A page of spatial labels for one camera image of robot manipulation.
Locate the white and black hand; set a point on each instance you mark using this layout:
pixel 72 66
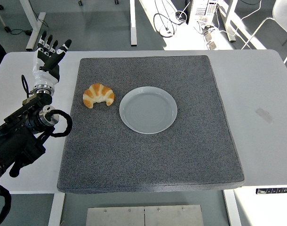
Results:
pixel 43 75

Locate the golden croissant bread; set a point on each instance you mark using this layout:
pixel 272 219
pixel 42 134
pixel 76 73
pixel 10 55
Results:
pixel 98 93

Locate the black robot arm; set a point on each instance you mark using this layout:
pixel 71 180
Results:
pixel 14 141

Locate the pale grey round plate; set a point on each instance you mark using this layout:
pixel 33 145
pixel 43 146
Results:
pixel 148 110

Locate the grey metal plate with screws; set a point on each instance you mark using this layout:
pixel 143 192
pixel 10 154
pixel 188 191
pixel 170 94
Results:
pixel 143 216

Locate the white T-shaped desk leg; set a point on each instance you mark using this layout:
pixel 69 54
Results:
pixel 34 30

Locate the white narrow desk leg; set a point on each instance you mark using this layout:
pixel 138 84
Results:
pixel 133 23

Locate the grey speckled square mat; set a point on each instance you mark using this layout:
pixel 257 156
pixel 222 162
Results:
pixel 145 160

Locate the white table leg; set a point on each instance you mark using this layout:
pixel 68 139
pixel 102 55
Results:
pixel 56 209
pixel 232 209

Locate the grey floor power strip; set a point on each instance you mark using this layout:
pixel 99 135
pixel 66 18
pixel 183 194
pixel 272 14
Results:
pixel 211 43

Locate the white computer tower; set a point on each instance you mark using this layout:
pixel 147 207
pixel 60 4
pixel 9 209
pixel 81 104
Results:
pixel 202 10

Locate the white slanted desk leg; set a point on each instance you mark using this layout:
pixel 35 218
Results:
pixel 231 26

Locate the white chair with metal legs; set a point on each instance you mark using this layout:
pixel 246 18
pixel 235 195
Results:
pixel 283 14

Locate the desk height control panel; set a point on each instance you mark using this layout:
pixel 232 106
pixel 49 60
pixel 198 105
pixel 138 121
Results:
pixel 275 191

